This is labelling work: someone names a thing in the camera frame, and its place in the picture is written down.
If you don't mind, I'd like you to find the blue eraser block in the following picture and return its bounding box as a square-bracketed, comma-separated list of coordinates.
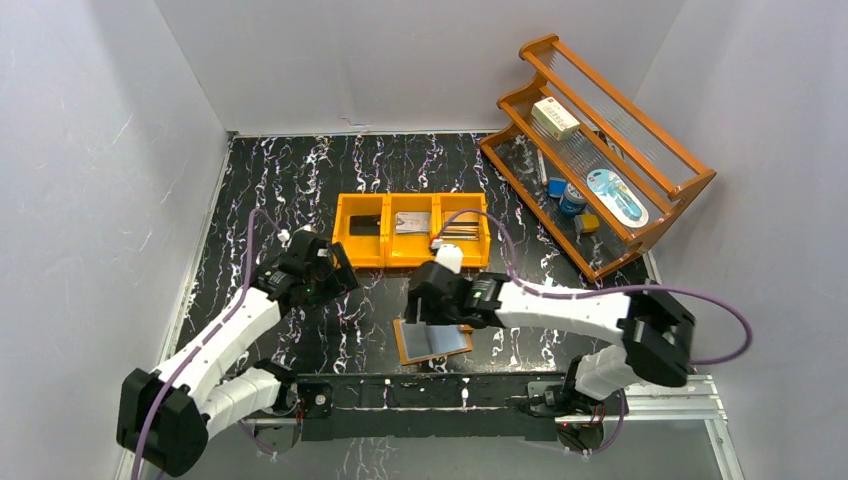
[547, 177, 567, 199]

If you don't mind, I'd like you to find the white pen marker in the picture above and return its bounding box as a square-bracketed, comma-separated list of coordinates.
[536, 149, 548, 186]

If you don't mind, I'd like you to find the orange card holder wallet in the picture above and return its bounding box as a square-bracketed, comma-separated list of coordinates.
[393, 319, 473, 365]

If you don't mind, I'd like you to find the white red box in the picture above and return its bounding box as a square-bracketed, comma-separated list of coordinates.
[531, 96, 581, 141]

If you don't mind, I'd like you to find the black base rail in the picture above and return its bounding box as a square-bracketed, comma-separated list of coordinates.
[238, 370, 607, 444]

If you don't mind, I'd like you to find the yellow grey sharpener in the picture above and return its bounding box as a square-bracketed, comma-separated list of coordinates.
[573, 214, 600, 235]

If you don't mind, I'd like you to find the orange card stack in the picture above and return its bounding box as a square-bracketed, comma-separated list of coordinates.
[441, 211, 480, 241]

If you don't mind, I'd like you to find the orange wooden shelf rack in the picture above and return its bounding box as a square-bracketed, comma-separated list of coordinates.
[480, 34, 716, 281]

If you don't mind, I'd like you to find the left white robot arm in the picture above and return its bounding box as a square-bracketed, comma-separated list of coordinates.
[116, 230, 359, 477]

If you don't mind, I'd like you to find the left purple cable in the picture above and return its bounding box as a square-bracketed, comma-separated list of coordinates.
[130, 207, 289, 480]

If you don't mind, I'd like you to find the blue packaged cutter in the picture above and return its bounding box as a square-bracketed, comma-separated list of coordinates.
[586, 169, 650, 229]

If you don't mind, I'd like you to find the black card in bin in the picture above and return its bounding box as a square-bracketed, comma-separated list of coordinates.
[348, 215, 382, 236]

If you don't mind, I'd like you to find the silver card stack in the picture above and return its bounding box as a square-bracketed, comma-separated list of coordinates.
[395, 211, 431, 235]

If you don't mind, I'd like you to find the orange three-compartment bin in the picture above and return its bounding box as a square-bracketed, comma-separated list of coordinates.
[333, 193, 491, 269]

